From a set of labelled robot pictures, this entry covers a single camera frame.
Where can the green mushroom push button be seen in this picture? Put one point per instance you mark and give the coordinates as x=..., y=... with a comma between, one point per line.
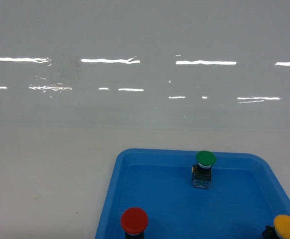
x=202, y=170

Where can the blue plastic tray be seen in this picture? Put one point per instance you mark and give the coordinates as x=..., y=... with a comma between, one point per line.
x=244, y=196

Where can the red mushroom push button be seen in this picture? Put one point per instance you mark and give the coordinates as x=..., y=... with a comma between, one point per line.
x=134, y=222

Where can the yellow mushroom push button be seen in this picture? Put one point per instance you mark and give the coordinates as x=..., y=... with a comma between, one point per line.
x=279, y=230

